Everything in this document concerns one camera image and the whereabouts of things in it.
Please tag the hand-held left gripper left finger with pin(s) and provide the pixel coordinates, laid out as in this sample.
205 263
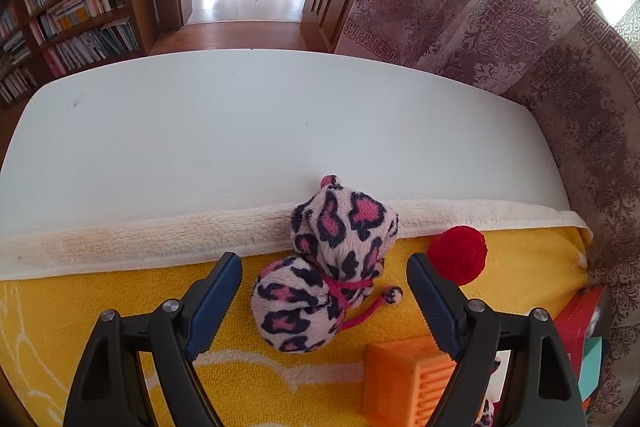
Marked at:
212 307

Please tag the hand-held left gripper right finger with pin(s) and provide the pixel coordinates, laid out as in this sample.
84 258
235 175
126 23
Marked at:
435 307

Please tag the orange ridged cube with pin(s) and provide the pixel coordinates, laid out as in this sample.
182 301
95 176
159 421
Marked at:
395 382

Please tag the red tin container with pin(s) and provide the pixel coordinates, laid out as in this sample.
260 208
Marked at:
575 322

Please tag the red pompom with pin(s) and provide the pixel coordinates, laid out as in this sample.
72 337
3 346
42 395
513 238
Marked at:
457 254

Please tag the yellow printed towel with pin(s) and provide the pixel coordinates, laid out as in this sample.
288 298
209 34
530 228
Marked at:
125 292

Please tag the patterned sheer curtain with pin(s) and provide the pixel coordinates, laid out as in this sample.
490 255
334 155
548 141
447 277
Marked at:
500 32

